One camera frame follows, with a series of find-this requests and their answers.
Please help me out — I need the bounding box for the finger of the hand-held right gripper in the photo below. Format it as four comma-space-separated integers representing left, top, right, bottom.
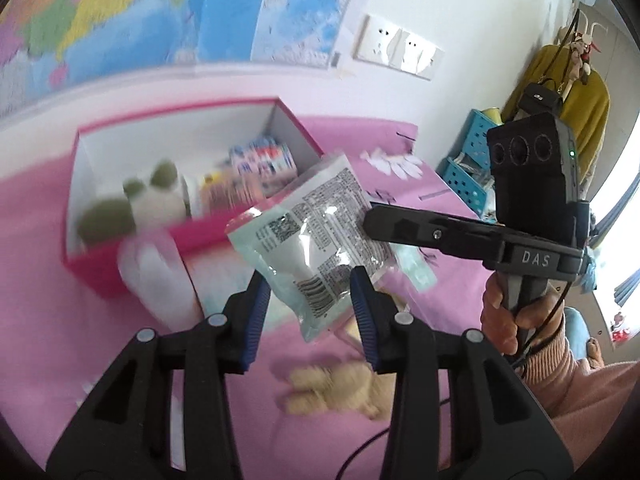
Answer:
362, 204, 503, 262

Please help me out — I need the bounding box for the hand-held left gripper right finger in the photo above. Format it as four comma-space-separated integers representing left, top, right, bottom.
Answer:
349, 266, 573, 480

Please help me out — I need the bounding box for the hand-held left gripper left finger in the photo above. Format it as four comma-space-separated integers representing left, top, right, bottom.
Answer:
45, 270, 273, 480

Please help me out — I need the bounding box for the clear printed snack packet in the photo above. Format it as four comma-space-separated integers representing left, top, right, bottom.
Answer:
226, 154, 437, 344

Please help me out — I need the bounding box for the orange tissue packet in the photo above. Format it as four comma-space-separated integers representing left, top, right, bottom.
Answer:
199, 171, 267, 218

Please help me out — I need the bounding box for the pink storage box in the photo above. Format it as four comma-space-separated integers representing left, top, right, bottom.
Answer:
61, 97, 328, 302

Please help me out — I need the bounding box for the person's right forearm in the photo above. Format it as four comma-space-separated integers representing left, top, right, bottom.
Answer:
517, 310, 640, 472

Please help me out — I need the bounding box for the person's right hand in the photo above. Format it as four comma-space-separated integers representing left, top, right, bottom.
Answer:
480, 275, 568, 357

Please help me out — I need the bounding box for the pale pink tissue pack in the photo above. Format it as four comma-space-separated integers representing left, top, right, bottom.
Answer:
184, 252, 301, 333

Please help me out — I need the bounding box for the beige plush toy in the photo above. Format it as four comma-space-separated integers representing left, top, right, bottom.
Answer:
277, 320, 397, 422

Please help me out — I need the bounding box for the blue plastic basket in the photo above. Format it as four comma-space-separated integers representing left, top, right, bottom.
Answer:
467, 109, 504, 171
440, 157, 497, 222

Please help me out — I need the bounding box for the white plastic bottle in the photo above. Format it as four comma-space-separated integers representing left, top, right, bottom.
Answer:
117, 237, 206, 332

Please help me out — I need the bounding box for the black handbag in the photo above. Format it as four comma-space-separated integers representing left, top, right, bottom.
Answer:
517, 77, 564, 122

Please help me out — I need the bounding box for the yellow garment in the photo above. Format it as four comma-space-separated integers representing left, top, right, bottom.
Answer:
502, 44, 612, 197

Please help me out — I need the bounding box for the light blue cushion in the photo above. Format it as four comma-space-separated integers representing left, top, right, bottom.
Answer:
564, 307, 592, 362

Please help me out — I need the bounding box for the hanging plush rabbit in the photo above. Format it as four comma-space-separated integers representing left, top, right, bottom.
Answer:
567, 30, 601, 82

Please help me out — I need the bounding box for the small red toy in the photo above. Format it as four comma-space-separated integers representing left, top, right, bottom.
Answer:
610, 312, 637, 344

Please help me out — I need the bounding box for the green and white plush toy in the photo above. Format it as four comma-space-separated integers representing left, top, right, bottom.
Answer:
77, 159, 189, 252

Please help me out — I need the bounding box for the pink flowered bedsheet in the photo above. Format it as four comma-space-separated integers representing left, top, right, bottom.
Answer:
0, 114, 556, 480

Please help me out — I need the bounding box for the black cable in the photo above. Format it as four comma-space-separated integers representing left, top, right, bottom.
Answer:
334, 399, 453, 480

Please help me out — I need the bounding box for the white wall socket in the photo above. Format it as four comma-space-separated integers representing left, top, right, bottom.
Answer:
395, 30, 446, 81
352, 14, 402, 67

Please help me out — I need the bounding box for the colourful wall map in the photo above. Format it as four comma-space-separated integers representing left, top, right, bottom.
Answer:
0, 0, 364, 117

